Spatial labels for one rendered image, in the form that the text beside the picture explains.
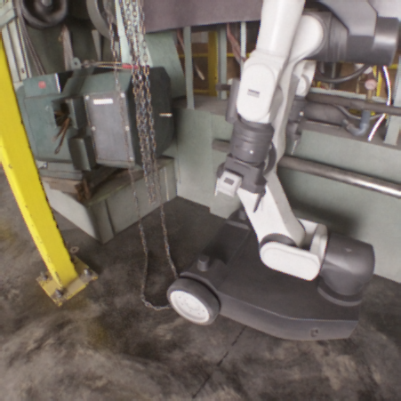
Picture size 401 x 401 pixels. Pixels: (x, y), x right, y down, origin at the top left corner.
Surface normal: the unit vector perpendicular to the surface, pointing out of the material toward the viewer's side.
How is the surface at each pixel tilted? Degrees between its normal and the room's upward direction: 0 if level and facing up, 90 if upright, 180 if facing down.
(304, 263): 90
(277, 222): 90
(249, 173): 90
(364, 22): 90
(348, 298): 0
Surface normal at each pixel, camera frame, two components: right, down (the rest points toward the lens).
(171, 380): -0.04, -0.85
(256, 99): -0.51, 0.47
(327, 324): -0.18, 0.52
